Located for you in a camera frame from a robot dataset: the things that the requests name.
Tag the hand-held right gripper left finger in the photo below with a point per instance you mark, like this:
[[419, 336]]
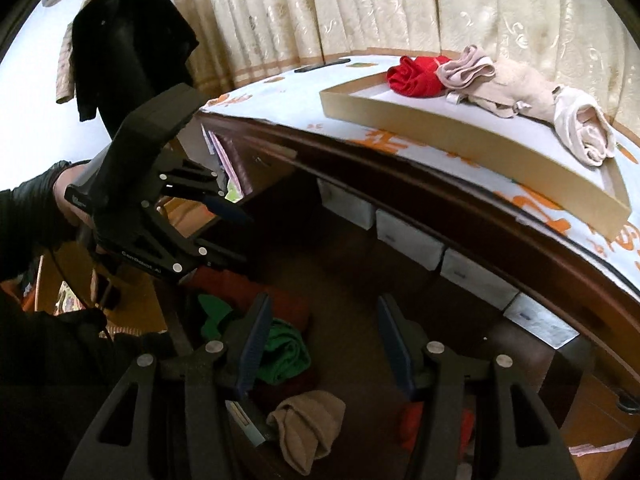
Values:
[[255, 345]]

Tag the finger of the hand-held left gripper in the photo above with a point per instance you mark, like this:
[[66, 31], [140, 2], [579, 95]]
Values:
[[232, 212], [225, 260]]

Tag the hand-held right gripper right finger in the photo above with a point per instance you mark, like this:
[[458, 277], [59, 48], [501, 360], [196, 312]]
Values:
[[395, 345]]

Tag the green underwear black waistband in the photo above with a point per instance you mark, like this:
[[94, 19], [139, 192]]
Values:
[[215, 316], [282, 355]]

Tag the dark red underwear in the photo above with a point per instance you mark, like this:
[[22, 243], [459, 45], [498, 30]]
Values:
[[250, 290]]

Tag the dark wooden drawer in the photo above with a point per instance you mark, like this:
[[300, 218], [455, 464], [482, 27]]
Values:
[[350, 280]]

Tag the shallow cardboard tray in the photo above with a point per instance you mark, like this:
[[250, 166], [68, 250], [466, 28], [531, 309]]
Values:
[[450, 125]]

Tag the pink underwear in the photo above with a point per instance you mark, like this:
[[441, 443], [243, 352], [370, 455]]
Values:
[[462, 72]]

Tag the cream socks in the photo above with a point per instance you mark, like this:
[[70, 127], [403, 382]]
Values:
[[582, 125]]

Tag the person's left forearm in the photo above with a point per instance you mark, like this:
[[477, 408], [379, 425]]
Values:
[[25, 220]]

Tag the person's left hand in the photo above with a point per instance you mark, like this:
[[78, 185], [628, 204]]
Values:
[[67, 200]]

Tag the colourful printed papers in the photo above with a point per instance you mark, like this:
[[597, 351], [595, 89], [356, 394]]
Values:
[[222, 160]]

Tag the small white packet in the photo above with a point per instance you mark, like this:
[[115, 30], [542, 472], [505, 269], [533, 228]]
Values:
[[245, 420]]

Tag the white cardboard box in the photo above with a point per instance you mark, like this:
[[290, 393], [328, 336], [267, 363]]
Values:
[[477, 280], [345, 205], [540, 320], [410, 242]]

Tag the black hanging jacket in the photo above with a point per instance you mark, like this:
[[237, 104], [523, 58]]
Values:
[[125, 45]]

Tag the beige hanging garment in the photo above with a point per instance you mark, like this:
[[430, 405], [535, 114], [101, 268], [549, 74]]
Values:
[[65, 67]]

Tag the black flat device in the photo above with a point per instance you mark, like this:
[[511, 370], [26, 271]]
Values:
[[307, 68]]

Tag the black smartphone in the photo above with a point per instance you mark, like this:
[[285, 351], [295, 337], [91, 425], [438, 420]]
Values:
[[337, 62]]

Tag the person's black jacket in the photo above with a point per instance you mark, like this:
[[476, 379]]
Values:
[[50, 385]]

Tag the pink paper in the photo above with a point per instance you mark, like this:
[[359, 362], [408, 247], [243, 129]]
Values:
[[595, 447]]

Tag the cream patterned curtain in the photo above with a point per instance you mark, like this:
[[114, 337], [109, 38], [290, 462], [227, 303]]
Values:
[[400, 5]]

